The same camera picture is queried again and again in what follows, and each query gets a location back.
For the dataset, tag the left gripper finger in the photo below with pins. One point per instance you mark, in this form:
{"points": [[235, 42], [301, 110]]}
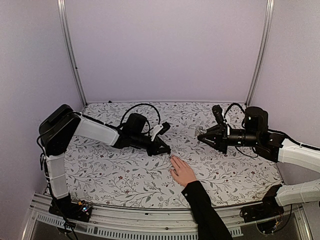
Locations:
{"points": [[162, 151], [161, 144]]}

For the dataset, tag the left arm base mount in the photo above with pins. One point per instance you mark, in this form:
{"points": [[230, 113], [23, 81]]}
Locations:
{"points": [[64, 207]]}

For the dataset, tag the black sleeved forearm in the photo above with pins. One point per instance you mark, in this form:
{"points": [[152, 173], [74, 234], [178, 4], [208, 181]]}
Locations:
{"points": [[209, 224]]}

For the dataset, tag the person's bare hand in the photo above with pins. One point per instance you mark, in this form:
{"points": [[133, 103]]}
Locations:
{"points": [[181, 171]]}

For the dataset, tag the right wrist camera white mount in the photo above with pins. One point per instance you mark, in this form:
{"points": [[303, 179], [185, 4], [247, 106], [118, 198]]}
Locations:
{"points": [[218, 114]]}

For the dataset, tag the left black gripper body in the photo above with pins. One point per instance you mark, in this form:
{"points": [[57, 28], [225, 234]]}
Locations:
{"points": [[155, 146]]}

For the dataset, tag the floral patterned table mat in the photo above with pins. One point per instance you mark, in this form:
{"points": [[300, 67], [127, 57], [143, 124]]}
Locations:
{"points": [[98, 173]]}

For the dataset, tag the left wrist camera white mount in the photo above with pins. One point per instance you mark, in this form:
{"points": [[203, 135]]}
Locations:
{"points": [[159, 129]]}

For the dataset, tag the left aluminium frame post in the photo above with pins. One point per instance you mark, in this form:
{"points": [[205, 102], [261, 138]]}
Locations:
{"points": [[61, 6]]}

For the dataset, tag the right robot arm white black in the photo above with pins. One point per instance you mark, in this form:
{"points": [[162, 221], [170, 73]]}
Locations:
{"points": [[272, 145]]}

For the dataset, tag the aluminium frame post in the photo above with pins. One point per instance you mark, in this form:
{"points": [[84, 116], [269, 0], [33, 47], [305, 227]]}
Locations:
{"points": [[261, 51], [61, 6]]}

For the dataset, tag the right aluminium frame post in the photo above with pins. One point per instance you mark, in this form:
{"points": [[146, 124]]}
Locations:
{"points": [[261, 51]]}

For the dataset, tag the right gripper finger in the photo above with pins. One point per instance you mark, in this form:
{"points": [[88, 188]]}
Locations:
{"points": [[212, 131], [213, 143]]}

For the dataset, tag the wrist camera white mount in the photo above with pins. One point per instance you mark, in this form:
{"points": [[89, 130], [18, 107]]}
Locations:
{"points": [[218, 114], [159, 129]]}

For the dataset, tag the front aluminium slotted rail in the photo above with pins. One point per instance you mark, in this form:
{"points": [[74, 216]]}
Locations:
{"points": [[123, 223]]}

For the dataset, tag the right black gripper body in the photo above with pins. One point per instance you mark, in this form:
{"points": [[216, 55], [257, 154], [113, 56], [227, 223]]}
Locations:
{"points": [[223, 139]]}

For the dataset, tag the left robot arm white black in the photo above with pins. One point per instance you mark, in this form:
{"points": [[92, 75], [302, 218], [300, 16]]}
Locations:
{"points": [[65, 125]]}

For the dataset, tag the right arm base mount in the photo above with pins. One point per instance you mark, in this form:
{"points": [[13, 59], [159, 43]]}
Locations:
{"points": [[267, 209]]}

